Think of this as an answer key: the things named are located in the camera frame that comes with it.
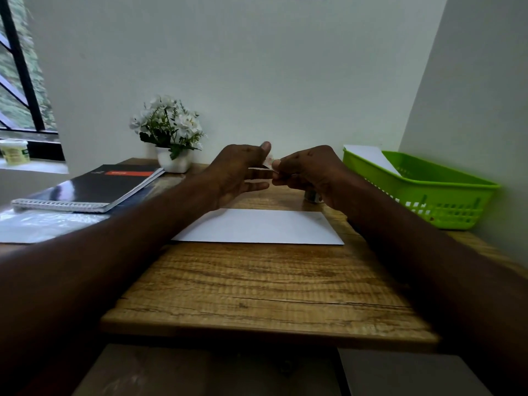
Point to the person's left hand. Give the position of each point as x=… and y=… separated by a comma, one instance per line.
x=235, y=173

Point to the person's right hand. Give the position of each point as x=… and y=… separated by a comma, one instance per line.
x=313, y=171

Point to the small white printed stamp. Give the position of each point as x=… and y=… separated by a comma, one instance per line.
x=267, y=164

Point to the white envelope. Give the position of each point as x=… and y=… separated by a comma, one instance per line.
x=260, y=228
x=371, y=156

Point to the green plastic basket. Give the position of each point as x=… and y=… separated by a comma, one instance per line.
x=441, y=193

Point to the clear plastic sleeve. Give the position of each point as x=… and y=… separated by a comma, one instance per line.
x=49, y=224

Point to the stack of white envelopes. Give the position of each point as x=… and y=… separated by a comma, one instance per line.
x=41, y=230

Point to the person's right forearm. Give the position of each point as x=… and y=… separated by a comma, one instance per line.
x=453, y=284

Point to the person's left forearm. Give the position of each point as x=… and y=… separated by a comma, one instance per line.
x=90, y=284

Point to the white flower plant in pot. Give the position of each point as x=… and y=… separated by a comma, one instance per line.
x=169, y=125

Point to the blue book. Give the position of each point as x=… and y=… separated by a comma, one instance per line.
x=132, y=199

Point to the black spiral notebook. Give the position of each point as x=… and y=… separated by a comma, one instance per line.
x=90, y=187

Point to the white window sill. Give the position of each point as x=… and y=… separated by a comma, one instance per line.
x=37, y=165

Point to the small cream jar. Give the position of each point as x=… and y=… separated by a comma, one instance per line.
x=14, y=151

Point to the black window grille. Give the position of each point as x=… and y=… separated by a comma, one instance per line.
x=22, y=78

